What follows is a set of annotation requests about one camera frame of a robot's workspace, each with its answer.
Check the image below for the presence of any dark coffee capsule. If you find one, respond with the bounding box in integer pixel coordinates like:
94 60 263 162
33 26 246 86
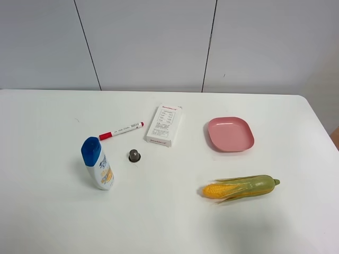
129 149 141 163

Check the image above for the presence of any red and white marker pen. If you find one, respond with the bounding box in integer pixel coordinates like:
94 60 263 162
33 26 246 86
99 122 144 141

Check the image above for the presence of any pink square plate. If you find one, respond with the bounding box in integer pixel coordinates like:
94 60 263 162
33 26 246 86
207 117 255 152

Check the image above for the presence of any toy corn cob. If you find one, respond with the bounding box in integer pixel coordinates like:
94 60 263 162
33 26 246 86
202 175 280 204

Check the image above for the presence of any blue-capped white lotion bottle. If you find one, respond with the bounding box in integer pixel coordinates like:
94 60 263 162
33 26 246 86
81 137 114 191

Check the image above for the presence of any white cardboard box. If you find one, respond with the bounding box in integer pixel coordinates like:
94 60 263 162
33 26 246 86
146 104 183 147

